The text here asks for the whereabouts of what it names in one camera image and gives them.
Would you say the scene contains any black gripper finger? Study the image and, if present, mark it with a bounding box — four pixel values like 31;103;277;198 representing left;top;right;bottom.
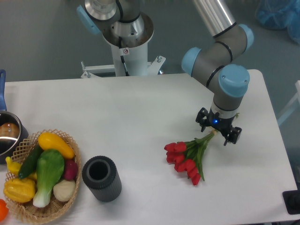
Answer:
195;107;212;132
221;126;242;146

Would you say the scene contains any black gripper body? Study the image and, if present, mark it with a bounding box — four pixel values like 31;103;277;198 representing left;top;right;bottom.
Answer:
208;106;235;137

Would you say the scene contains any red tulip bouquet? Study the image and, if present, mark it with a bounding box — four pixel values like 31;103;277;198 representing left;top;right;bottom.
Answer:
164;128;220;186

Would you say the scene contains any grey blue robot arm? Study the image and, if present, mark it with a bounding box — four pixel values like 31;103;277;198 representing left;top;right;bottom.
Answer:
76;0;254;144

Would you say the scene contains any black device at table edge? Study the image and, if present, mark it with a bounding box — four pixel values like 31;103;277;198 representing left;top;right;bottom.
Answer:
282;190;300;215

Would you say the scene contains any blue plastic bag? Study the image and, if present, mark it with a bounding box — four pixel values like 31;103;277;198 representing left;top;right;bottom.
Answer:
255;0;300;44

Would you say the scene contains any dark grey ribbed vase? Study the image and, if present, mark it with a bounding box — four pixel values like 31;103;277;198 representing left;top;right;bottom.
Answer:
82;156;122;202

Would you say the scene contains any red radish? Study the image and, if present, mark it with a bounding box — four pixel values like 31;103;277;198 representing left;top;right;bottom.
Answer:
63;159;78;180

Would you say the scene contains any yellow squash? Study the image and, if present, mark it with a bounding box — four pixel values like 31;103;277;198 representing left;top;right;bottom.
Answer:
37;132;75;159

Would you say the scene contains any white garlic bulb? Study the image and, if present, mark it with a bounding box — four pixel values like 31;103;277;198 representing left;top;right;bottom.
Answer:
53;180;75;202

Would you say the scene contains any green bok choy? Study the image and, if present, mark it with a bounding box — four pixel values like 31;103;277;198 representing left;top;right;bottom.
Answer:
33;149;65;208

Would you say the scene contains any woven wicker basket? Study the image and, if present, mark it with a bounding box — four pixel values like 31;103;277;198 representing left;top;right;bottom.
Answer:
3;129;82;225

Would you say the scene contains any green cucumber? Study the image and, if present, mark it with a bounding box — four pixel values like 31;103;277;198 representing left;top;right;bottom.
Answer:
18;144;43;179

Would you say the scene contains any yellow gourd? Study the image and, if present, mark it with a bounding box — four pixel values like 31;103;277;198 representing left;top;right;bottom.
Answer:
5;157;37;181

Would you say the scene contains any yellow bell pepper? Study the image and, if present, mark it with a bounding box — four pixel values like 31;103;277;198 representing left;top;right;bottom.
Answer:
3;178;36;203

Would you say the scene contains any orange bell pepper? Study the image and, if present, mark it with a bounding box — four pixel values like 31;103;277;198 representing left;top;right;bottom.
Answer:
0;199;9;222

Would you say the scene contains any white frame at right edge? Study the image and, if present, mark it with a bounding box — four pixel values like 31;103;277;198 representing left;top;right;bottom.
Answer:
277;80;300;126

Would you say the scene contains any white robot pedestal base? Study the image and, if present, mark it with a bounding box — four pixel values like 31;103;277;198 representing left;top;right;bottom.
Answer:
80;13;167;79

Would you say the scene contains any black cable on pedestal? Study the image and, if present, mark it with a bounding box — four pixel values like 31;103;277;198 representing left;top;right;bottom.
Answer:
118;36;130;77

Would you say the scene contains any blue handled steel pot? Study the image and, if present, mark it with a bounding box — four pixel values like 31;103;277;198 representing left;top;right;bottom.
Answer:
0;69;28;165

